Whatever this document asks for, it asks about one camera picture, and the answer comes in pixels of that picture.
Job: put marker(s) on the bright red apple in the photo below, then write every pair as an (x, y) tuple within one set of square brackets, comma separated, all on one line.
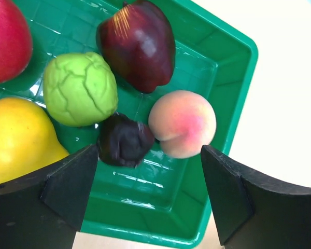
[(16, 44)]

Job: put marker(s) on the green plastic tray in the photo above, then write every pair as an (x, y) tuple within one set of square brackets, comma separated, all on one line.
[(164, 200)]

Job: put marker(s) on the yellow pear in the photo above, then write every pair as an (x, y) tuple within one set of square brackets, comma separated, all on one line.
[(28, 140)]

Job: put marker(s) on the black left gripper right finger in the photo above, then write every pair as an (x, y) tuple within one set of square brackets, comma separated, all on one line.
[(252, 209)]

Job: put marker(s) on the dark purple mangosteen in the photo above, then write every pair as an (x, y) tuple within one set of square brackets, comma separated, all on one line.
[(123, 142)]

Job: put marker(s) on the dark red apple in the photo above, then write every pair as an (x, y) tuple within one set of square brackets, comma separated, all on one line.
[(138, 44)]

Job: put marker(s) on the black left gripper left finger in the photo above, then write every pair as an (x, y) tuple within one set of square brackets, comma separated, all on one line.
[(45, 208)]

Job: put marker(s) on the light green wrinkled fruit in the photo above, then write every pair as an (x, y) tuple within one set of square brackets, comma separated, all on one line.
[(79, 89)]

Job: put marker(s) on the peach fruit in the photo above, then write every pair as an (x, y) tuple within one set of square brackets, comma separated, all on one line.
[(182, 121)]

